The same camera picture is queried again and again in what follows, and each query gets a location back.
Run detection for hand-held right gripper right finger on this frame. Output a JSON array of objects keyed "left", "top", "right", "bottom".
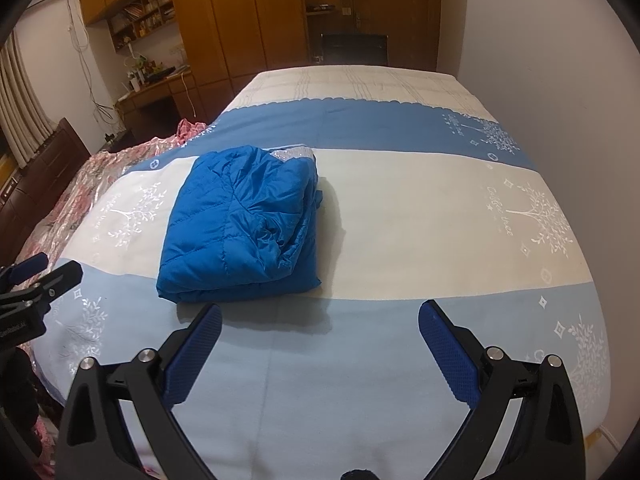
[{"left": 417, "top": 299, "right": 586, "bottom": 480}]

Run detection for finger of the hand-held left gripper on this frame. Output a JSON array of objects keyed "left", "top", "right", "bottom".
[
  {"left": 7, "top": 252, "right": 49, "bottom": 286},
  {"left": 20, "top": 261, "right": 84, "bottom": 318}
]

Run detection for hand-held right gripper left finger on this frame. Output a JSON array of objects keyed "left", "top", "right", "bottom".
[{"left": 55, "top": 302, "right": 223, "bottom": 480}]

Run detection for blue puffer jacket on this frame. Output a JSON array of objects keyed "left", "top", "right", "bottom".
[{"left": 156, "top": 145, "right": 323, "bottom": 305}]

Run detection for dark wooden headboard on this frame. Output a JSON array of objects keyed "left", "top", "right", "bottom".
[{"left": 0, "top": 117, "right": 92, "bottom": 261}]

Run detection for pink floral quilt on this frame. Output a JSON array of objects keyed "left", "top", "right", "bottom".
[{"left": 15, "top": 119, "right": 208, "bottom": 271}]

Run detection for person's pink fleece clothing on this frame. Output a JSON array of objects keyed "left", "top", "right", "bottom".
[{"left": 27, "top": 407, "right": 61, "bottom": 462}]

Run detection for blue and white bed cover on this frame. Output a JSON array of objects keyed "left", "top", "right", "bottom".
[{"left": 32, "top": 64, "right": 612, "bottom": 480}]

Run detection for beige curtain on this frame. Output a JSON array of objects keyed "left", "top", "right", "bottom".
[{"left": 0, "top": 40, "right": 56, "bottom": 166}]

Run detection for wooden desk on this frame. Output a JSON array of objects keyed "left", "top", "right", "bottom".
[{"left": 115, "top": 65, "right": 195, "bottom": 137}]

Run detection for potted plant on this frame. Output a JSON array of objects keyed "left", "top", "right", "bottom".
[{"left": 125, "top": 45, "right": 167, "bottom": 91}]

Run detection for row of books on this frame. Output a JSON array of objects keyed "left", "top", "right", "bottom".
[{"left": 112, "top": 0, "right": 176, "bottom": 36}]

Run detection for wooden wardrobe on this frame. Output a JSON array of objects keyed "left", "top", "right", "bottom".
[{"left": 80, "top": 0, "right": 308, "bottom": 96}]

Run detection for wooden door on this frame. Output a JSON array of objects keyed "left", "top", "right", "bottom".
[{"left": 300, "top": 0, "right": 443, "bottom": 73}]

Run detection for wall cables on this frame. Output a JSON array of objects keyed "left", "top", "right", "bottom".
[{"left": 67, "top": 0, "right": 123, "bottom": 123}]

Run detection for white cord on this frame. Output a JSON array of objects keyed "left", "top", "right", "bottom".
[{"left": 597, "top": 422, "right": 626, "bottom": 449}]

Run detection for wooden wall bookshelf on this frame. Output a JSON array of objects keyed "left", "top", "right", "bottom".
[{"left": 107, "top": 0, "right": 177, "bottom": 52}]

